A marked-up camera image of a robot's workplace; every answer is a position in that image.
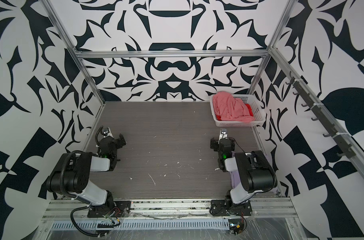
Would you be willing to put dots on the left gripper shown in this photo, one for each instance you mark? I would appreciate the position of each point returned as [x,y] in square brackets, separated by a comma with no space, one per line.
[115,142]

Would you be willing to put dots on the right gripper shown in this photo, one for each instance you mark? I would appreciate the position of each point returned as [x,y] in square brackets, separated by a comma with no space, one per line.
[219,144]

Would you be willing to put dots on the purple t-shirt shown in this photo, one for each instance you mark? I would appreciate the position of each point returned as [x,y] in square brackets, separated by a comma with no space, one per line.
[254,172]

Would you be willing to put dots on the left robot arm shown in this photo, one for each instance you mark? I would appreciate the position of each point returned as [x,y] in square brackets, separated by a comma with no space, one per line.
[71,175]

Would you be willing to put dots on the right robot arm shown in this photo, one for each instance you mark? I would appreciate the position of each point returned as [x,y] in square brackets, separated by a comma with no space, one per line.
[237,195]

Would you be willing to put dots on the white plastic laundry basket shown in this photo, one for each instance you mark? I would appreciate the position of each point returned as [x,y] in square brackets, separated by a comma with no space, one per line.
[258,113]

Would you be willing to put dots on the pink t-shirt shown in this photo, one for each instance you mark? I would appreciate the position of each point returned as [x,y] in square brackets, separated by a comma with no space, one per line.
[230,108]

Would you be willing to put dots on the small electronics board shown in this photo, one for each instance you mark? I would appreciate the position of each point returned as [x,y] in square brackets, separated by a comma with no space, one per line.
[237,226]

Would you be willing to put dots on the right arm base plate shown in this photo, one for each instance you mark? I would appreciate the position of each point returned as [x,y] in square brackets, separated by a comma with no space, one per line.
[231,207]

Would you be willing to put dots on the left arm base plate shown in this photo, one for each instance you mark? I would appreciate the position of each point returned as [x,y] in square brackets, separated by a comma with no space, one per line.
[108,208]

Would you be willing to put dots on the aluminium frame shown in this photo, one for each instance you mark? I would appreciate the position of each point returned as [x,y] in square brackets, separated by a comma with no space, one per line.
[271,52]

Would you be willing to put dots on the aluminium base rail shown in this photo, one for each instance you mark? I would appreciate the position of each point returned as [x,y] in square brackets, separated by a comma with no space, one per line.
[206,208]

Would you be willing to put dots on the white cable duct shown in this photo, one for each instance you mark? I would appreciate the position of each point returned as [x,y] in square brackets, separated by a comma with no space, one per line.
[152,224]

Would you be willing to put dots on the wall hook rail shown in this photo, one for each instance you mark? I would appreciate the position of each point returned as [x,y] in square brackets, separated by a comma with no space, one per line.
[321,115]

